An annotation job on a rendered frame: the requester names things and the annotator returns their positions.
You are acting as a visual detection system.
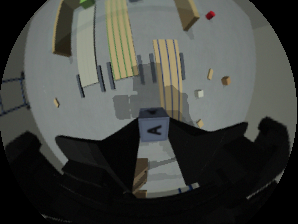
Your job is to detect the tan u-shaped low wall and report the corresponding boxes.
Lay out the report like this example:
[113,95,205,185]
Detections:
[47,0,204,57]

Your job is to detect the red cylinder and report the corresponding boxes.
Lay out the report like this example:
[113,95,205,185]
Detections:
[206,11,216,20]

